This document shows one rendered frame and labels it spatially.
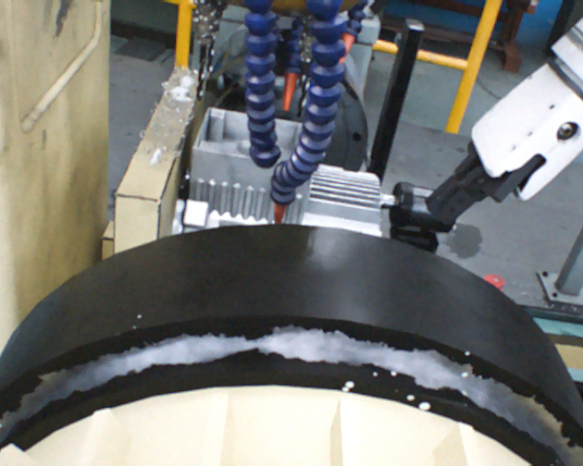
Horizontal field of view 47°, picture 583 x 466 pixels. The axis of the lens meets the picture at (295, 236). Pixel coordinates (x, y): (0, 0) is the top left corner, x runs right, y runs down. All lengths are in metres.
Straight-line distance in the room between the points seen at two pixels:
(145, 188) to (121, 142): 0.81
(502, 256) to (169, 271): 1.16
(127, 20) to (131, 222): 3.71
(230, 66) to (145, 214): 0.37
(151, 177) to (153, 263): 0.45
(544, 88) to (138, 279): 0.53
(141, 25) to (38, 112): 3.62
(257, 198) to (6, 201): 0.24
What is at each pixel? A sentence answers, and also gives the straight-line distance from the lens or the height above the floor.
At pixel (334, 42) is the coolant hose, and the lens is 0.43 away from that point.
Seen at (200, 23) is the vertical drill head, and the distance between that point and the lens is 0.62.
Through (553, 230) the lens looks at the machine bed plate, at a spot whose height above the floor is 0.80.
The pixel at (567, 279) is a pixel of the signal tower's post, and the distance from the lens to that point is 1.24.
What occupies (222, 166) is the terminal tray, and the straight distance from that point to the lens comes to 0.67.
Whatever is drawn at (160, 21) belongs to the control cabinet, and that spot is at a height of 0.16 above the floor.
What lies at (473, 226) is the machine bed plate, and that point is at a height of 0.80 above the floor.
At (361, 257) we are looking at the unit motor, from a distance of 0.16.
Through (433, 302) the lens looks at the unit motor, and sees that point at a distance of 0.15.
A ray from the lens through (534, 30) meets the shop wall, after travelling 5.93.
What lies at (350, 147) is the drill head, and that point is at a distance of 0.95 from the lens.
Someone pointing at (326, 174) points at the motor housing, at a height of 1.11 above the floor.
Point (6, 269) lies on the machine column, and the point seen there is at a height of 1.07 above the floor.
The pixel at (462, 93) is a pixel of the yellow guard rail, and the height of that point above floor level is 0.43.
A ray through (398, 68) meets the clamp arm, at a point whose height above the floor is 1.20.
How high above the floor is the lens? 1.45
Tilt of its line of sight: 34 degrees down
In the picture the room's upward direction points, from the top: 12 degrees clockwise
